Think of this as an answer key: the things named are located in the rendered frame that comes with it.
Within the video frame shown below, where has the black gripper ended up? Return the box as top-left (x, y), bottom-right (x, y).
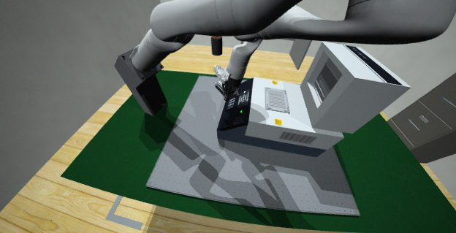
top-left (222, 77), bottom-right (243, 101)

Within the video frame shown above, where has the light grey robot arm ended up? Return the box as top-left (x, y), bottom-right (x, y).
top-left (129, 0), bottom-right (456, 84)

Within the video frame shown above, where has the white benchtop thermal cycler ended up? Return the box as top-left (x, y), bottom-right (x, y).
top-left (217, 42), bottom-right (411, 157)

